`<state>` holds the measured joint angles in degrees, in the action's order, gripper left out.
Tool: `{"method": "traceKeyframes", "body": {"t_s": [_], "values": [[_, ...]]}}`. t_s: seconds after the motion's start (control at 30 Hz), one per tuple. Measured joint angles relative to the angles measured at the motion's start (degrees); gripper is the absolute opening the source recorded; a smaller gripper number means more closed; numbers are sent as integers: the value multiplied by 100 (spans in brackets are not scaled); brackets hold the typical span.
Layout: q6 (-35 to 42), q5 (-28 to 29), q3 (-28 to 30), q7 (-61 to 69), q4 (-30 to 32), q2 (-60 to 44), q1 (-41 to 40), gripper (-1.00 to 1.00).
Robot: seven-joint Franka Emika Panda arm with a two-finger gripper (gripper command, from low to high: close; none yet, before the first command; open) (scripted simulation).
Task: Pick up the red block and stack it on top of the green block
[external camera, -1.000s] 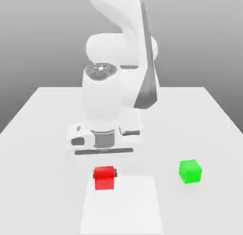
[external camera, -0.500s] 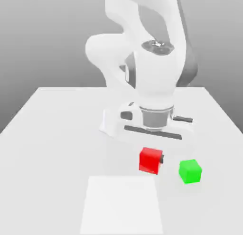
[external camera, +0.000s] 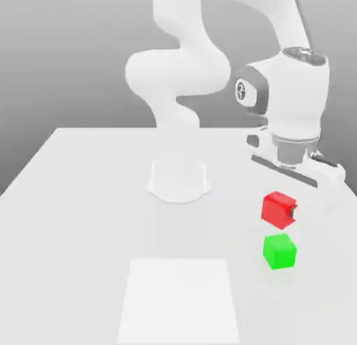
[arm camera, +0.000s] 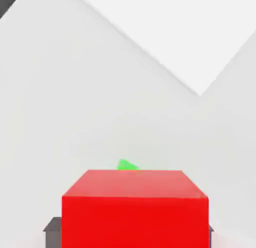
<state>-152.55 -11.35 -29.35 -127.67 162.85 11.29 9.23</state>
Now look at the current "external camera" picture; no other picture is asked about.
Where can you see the small red cube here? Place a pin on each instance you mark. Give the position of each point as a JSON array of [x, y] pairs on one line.
[[274, 211]]

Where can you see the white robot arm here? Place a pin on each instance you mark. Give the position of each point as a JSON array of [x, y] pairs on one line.
[[178, 71]]

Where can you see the small green cube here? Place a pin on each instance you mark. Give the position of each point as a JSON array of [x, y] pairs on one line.
[[279, 251]]

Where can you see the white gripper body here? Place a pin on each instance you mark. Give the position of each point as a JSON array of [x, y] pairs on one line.
[[284, 174]]

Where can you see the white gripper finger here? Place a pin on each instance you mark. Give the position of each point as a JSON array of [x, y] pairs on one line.
[[293, 213]]

